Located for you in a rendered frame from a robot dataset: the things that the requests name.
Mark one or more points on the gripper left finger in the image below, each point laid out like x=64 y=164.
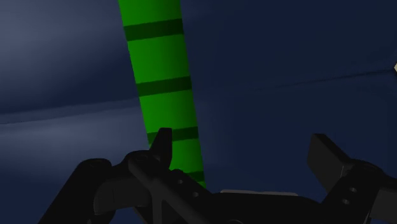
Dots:
x=145 y=183

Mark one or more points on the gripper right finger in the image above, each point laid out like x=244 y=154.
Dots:
x=344 y=173

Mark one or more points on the green striped cylinder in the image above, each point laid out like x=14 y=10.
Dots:
x=164 y=93

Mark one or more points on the small cream object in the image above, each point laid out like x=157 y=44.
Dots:
x=395 y=67

